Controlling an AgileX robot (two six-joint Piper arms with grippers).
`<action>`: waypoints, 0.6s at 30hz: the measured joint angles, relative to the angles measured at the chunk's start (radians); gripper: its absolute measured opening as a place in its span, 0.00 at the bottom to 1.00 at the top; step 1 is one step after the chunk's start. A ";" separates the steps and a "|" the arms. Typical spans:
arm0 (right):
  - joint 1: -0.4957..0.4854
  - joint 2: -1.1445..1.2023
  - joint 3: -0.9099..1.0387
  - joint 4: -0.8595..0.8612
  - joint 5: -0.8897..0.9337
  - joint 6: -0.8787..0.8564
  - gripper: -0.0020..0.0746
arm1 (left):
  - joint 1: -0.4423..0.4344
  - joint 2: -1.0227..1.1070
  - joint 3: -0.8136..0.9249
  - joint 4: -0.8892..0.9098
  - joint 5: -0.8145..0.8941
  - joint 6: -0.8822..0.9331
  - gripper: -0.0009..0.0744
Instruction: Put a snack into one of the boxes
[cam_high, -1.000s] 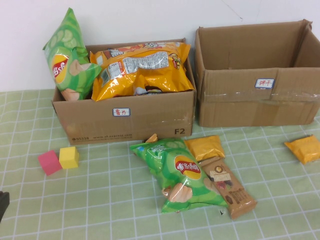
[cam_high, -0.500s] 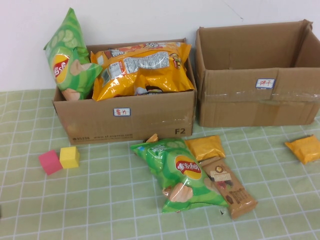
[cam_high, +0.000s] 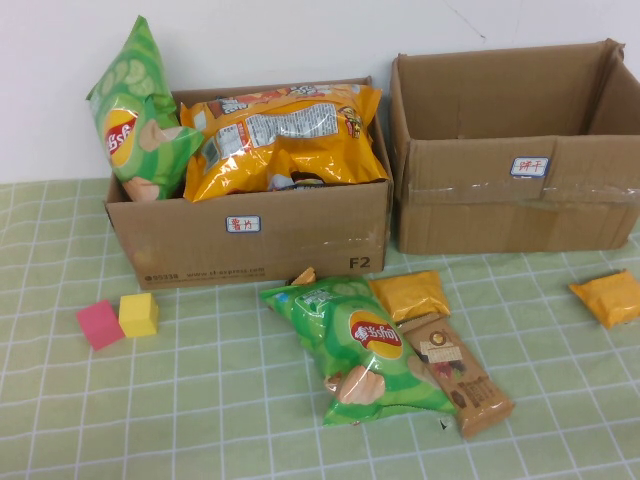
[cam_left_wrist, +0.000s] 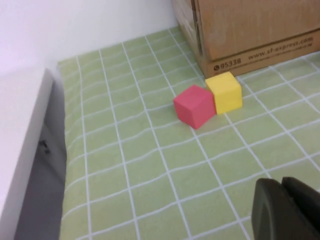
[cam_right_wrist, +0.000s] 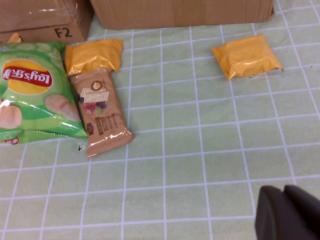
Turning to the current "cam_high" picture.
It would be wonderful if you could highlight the taped cardboard box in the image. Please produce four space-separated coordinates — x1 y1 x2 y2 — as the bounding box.
389 38 640 255

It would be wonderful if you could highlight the cardboard box with F2 print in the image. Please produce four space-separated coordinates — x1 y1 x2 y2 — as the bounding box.
103 75 395 291

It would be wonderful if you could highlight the green Lay's chip bag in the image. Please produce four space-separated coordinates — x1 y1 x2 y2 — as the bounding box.
85 14 205 204
258 274 457 427

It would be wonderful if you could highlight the plain orange snack packet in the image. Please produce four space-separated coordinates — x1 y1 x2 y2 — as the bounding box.
368 270 452 324
568 269 640 330

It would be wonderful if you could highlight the green checked tablecloth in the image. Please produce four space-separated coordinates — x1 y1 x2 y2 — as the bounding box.
0 177 640 480

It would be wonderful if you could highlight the large orange chip bag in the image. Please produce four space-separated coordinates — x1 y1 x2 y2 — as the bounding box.
179 83 390 204

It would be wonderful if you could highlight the white label red handwriting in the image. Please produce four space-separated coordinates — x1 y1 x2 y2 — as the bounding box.
224 215 263 234
509 157 550 177

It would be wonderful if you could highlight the pink foam cube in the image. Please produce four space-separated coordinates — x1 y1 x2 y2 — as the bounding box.
75 299 125 351

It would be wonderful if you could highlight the brown wafer bar packet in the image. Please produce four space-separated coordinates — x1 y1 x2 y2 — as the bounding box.
397 314 516 440

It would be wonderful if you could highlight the yellow foam cube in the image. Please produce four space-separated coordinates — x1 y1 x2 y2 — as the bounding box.
118 293 160 340

